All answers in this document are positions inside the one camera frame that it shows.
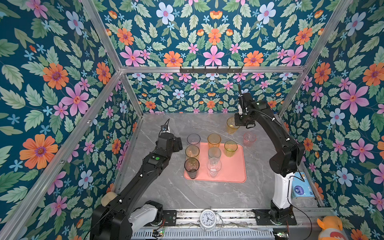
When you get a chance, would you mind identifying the short green glass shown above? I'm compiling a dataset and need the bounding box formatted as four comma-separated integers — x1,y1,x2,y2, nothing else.
224,141,238,158

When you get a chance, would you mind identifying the tall green glass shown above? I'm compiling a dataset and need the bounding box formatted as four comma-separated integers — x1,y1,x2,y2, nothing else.
185,145,200,160

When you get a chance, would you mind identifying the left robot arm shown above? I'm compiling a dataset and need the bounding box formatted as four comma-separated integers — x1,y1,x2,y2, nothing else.
90,132,183,240

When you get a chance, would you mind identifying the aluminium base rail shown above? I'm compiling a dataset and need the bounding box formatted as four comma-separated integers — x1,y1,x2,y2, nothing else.
132,208,335,240

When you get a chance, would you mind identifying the teal frosted glass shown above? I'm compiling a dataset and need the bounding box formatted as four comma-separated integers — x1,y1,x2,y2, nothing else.
208,147,222,159

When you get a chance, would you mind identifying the clear colourless glass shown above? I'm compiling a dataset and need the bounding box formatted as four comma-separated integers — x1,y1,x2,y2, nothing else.
207,158,222,178

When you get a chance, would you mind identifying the black hook rail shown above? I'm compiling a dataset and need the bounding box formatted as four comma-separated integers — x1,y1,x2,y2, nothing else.
179,66,243,75

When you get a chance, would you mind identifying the pink plastic tray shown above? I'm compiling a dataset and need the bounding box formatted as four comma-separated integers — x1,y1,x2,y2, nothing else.
184,143,247,183

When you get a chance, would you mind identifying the clear blue tall glass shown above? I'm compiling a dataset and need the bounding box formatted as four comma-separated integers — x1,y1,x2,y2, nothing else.
187,133,201,148

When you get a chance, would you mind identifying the beige sponge block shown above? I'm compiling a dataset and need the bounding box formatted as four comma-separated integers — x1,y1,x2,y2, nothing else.
101,192,118,207

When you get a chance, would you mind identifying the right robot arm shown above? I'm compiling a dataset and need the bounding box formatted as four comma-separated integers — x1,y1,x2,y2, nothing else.
234,93,305,225

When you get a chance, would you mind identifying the short pink glass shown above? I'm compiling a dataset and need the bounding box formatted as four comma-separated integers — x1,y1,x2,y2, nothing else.
243,132,257,147

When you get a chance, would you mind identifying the tall grey smoky glass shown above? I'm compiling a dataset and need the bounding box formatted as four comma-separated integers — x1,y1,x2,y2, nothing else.
184,158,200,179

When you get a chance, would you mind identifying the blue tissue pack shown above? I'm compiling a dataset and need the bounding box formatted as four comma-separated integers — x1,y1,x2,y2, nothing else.
291,172,315,199

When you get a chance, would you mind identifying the tall yellow glass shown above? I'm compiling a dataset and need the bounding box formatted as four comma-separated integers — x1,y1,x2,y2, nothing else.
207,133,222,148

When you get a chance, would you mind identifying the white alarm clock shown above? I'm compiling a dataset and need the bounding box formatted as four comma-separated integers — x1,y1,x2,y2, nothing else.
199,209,219,231

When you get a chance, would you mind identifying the orange plush toy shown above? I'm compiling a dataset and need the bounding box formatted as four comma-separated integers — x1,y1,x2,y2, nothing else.
317,216,348,240

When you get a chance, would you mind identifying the short yellow glass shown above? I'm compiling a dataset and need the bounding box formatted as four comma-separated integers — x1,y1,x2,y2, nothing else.
227,117,240,134

